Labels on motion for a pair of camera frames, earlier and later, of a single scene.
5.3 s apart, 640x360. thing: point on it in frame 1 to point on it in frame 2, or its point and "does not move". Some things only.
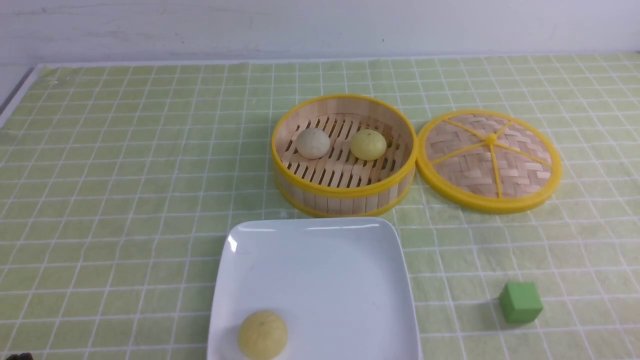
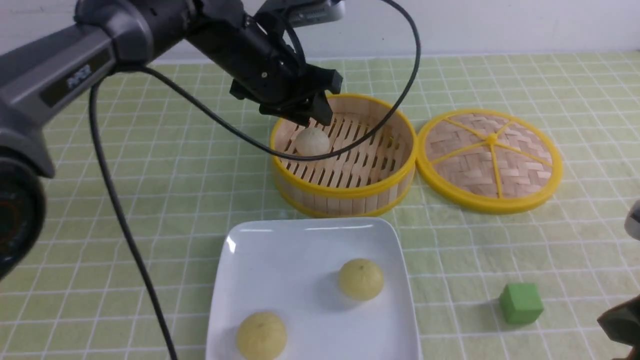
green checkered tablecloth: [117, 180] does not move
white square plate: [340, 286] does not move
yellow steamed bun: [368, 145] to [361, 279]
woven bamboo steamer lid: [489, 162] does not move
